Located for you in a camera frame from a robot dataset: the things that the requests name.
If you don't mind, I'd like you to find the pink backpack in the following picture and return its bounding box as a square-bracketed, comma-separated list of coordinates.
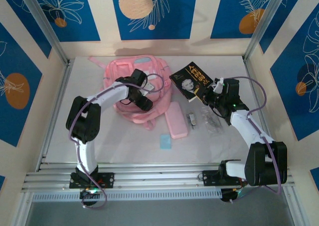
[87, 55, 174, 131]

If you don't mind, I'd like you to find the aluminium frame post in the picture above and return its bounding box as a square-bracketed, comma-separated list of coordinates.
[18, 0, 73, 65]
[243, 0, 306, 62]

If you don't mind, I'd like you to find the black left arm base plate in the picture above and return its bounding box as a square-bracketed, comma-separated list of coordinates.
[69, 171, 115, 189]

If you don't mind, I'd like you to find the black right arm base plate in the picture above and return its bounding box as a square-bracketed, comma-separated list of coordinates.
[202, 170, 248, 187]

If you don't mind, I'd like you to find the pink pencil case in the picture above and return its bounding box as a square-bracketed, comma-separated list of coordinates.
[164, 101, 189, 139]

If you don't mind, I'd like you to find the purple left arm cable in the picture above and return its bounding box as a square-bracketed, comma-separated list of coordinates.
[68, 73, 170, 210]

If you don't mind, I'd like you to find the grey slotted cable duct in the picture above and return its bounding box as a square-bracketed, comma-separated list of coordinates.
[32, 189, 222, 202]

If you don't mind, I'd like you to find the black book with portrait cover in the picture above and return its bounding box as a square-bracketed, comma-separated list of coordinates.
[169, 61, 214, 103]

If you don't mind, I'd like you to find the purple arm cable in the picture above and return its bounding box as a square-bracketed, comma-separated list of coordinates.
[224, 76, 284, 196]
[68, 73, 170, 210]

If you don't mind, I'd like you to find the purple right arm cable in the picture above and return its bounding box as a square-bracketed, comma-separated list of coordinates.
[224, 76, 284, 196]

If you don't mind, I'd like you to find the aluminium mounting rail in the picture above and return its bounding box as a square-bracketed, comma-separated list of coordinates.
[21, 162, 296, 193]

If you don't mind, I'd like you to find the clear plastic bag with clips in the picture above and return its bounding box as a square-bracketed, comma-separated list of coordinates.
[199, 106, 225, 137]

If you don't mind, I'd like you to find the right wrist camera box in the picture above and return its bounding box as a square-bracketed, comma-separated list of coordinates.
[213, 77, 225, 94]

